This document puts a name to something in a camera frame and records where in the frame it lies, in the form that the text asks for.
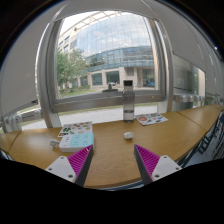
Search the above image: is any clear bottle with black cap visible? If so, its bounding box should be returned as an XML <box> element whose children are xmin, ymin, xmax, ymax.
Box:
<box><xmin>121</xmin><ymin>79</ymin><xmax>136</xmax><ymax>124</ymax></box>

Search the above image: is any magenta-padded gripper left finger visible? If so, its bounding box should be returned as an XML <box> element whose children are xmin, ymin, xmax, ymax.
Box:
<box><xmin>44</xmin><ymin>144</ymin><xmax>95</xmax><ymax>187</ymax></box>

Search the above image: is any white plug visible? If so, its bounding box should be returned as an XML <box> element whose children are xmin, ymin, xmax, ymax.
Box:
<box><xmin>49</xmin><ymin>139</ymin><xmax>61</xmax><ymax>149</ymax></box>

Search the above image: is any long white radiator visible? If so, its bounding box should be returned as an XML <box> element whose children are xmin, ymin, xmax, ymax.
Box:
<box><xmin>1</xmin><ymin>108</ymin><xmax>43</xmax><ymax>133</ymax></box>

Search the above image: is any dark chair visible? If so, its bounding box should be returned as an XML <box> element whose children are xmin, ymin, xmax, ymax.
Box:
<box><xmin>178</xmin><ymin>111</ymin><xmax>224</xmax><ymax>168</ymax></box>

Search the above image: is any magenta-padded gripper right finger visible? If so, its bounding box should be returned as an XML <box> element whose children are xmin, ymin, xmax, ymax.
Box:
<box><xmin>133</xmin><ymin>144</ymin><xmax>183</xmax><ymax>185</ymax></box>

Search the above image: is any large colourful sticker sheet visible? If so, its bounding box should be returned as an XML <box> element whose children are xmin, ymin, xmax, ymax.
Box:
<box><xmin>57</xmin><ymin>121</ymin><xmax>93</xmax><ymax>138</ymax></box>

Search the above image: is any short white radiator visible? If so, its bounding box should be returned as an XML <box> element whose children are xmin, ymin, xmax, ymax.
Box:
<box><xmin>173</xmin><ymin>93</ymin><xmax>205</xmax><ymax>104</ymax></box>

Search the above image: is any grey window handle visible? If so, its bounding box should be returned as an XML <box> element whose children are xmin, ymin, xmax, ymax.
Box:
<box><xmin>102</xmin><ymin>82</ymin><xmax>119</xmax><ymax>93</ymax></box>

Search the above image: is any small colourful sticker sheet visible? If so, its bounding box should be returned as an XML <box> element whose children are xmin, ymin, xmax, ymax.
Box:
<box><xmin>134</xmin><ymin>112</ymin><xmax>169</xmax><ymax>127</ymax></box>

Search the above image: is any white and teal power strip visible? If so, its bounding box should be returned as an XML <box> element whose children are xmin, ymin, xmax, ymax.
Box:
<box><xmin>58</xmin><ymin>132</ymin><xmax>95</xmax><ymax>153</ymax></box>

